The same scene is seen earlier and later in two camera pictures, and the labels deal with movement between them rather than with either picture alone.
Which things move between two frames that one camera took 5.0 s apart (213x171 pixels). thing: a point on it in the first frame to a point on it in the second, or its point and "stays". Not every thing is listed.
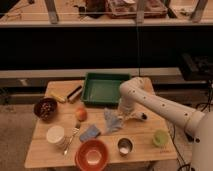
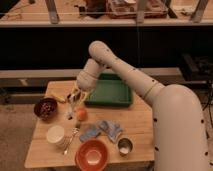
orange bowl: [92, 155] stays
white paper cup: [55, 135] stays
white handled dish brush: [138, 115] to [73, 96]
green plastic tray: [102, 89] stays
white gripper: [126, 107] to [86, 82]
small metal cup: [125, 146] stays
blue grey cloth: [112, 120] to [113, 130]
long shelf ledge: [136, 72] stays
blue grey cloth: [91, 133] stays
